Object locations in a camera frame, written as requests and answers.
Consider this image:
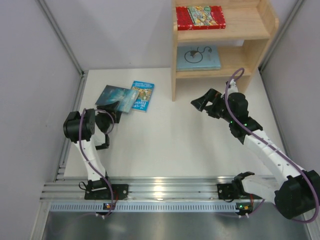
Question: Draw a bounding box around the purple cable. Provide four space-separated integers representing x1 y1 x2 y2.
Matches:
78 107 116 218
223 67 320 223

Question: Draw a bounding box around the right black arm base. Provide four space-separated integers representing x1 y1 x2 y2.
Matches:
216 183 240 203

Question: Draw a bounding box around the red illustrated book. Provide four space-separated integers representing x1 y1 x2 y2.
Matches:
176 5 226 31

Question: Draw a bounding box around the left aluminium frame post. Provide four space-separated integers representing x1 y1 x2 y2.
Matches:
37 0 87 176

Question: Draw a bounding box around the light blue Gatsby book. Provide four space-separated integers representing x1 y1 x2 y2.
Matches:
176 45 222 72

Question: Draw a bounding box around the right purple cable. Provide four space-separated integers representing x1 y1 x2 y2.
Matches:
223 67 320 223

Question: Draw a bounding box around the aluminium frame post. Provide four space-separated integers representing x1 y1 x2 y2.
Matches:
37 0 87 176
258 0 307 176

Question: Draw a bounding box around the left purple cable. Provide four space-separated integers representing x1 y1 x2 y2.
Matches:
78 107 116 218

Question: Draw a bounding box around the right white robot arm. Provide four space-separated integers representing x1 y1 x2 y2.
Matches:
190 88 320 220

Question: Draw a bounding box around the aluminium mounting rail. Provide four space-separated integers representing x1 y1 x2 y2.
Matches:
40 164 233 202

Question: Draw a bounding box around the slotted grey cable duct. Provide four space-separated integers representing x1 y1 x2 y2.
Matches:
50 201 252 213

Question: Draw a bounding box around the wooden two-tier shelf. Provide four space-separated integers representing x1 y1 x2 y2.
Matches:
171 0 279 101

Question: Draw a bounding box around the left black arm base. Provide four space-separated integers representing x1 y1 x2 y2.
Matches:
84 184 129 200

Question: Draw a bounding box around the bright blue illustrated book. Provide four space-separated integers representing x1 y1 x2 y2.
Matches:
131 80 155 112

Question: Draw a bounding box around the dark blue ocean book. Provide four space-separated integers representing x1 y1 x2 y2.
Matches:
95 85 139 113

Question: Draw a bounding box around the right aluminium frame post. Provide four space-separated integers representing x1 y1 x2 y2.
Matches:
258 0 307 176

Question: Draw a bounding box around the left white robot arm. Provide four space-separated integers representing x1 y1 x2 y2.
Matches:
63 101 122 193

